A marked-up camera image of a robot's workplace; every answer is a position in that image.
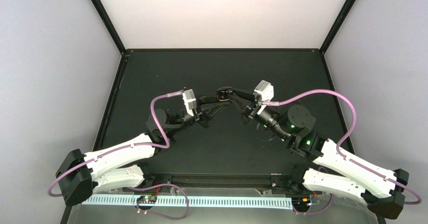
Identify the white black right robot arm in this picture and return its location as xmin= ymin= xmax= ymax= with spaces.
xmin=219 ymin=85 xmax=409 ymax=219

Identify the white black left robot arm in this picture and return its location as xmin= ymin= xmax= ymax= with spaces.
xmin=47 ymin=90 xmax=230 ymax=206

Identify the clear plastic sheet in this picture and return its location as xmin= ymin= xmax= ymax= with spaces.
xmin=254 ymin=188 xmax=379 ymax=224

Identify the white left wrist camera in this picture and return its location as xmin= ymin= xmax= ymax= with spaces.
xmin=182 ymin=89 xmax=197 ymax=116

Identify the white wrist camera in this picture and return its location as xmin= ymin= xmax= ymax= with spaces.
xmin=182 ymin=89 xmax=197 ymax=116
xmin=253 ymin=80 xmax=274 ymax=115

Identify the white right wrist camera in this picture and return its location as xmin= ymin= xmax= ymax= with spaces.
xmin=253 ymin=80 xmax=274 ymax=115

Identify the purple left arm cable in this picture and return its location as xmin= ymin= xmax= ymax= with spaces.
xmin=46 ymin=90 xmax=186 ymax=197

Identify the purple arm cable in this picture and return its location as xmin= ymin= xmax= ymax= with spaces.
xmin=264 ymin=89 xmax=422 ymax=215
xmin=46 ymin=90 xmax=186 ymax=197

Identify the black front mounting rail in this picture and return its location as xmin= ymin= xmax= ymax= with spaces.
xmin=73 ymin=172 xmax=373 ymax=196

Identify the white slotted cable duct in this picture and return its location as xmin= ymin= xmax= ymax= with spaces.
xmin=82 ymin=194 xmax=293 ymax=210

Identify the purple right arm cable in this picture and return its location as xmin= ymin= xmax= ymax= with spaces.
xmin=264 ymin=89 xmax=422 ymax=215

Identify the black right rear frame post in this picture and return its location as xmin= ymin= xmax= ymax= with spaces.
xmin=319 ymin=0 xmax=357 ymax=55

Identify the black frame post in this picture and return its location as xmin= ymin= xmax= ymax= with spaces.
xmin=91 ymin=0 xmax=126 ymax=54
xmin=319 ymin=0 xmax=357 ymax=55

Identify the black left rear frame post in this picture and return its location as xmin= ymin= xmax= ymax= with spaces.
xmin=91 ymin=0 xmax=126 ymax=54

